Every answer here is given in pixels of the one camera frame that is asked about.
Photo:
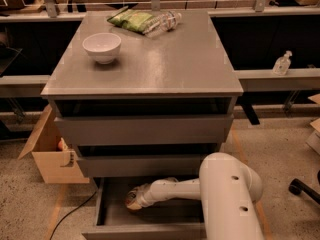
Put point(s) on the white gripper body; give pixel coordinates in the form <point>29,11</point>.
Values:
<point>145,197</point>

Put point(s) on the red coke can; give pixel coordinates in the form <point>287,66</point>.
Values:
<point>132,195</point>

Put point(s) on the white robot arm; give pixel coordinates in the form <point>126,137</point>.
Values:
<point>227,190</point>

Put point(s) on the grey middle drawer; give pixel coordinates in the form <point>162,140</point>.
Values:
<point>140,165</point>

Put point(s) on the grey open bottom drawer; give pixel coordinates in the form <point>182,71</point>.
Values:
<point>176,219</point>

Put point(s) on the grey top drawer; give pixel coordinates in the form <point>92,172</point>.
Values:
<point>144,130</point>

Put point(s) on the grey drawer cabinet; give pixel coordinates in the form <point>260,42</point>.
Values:
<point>185,72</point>

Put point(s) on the cardboard box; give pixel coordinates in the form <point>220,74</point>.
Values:
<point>56,163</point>

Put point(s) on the black office chair base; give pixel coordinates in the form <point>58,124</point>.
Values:
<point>296,187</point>

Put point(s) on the white bowl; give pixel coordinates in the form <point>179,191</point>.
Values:
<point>103,48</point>

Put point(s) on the clear plastic water bottle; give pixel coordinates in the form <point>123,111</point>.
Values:
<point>162,23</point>

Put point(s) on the green chip bag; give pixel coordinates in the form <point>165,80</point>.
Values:
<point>129,19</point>

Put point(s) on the hand sanitizer bottle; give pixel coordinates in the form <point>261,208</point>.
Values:
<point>282,64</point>

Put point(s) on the grey metal bench rail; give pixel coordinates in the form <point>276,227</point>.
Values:
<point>22,86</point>

